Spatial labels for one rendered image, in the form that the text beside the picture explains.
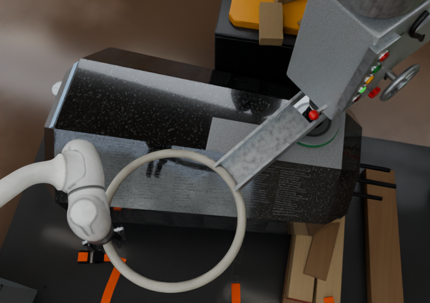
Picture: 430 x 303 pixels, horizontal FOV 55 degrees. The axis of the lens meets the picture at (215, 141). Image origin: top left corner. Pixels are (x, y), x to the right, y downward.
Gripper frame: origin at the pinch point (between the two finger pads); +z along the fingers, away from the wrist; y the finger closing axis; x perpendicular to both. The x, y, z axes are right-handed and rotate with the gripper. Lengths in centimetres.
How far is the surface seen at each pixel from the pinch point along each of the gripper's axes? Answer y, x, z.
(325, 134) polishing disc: 88, 9, -7
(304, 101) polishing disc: 87, 24, -8
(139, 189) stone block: 15.4, 21.6, 15.7
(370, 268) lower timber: 113, -42, 69
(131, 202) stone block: 10.7, 19.1, 20.9
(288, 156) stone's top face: 72, 7, -3
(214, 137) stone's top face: 49, 25, -2
